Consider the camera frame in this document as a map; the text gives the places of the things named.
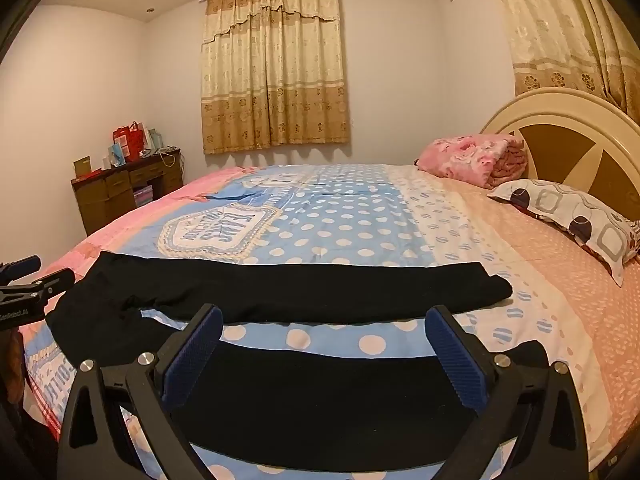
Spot brown wooden desk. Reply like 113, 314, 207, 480
71, 147, 182, 237

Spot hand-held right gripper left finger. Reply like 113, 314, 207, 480
56, 303, 224, 480

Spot black pants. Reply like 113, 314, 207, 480
45, 251, 566, 473

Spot cream and brown headboard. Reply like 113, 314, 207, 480
479, 87, 640, 222

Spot patterned white pillow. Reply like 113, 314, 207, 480
487, 178, 640, 287

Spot red gift bag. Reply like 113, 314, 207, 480
113, 121, 146, 162

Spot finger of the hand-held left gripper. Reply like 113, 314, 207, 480
0, 255, 42, 277
29, 268, 76, 298

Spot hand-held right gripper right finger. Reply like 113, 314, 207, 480
424, 304, 588, 480

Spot pink floral folded blanket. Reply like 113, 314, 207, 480
416, 134, 531, 190

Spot beige floral window curtain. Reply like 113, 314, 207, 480
201, 0, 351, 156

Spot dark knit cloth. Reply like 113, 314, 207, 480
0, 330, 58, 480

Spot printed polka dot bedspread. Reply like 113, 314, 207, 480
20, 162, 640, 480

